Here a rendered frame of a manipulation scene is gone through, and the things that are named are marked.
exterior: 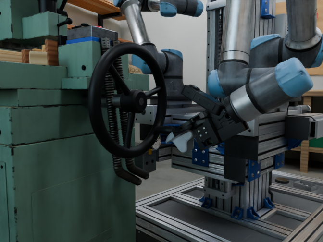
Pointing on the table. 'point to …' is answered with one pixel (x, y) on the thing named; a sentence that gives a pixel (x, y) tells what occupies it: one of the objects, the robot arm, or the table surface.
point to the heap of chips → (134, 69)
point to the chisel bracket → (43, 27)
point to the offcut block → (38, 57)
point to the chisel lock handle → (65, 22)
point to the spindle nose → (47, 6)
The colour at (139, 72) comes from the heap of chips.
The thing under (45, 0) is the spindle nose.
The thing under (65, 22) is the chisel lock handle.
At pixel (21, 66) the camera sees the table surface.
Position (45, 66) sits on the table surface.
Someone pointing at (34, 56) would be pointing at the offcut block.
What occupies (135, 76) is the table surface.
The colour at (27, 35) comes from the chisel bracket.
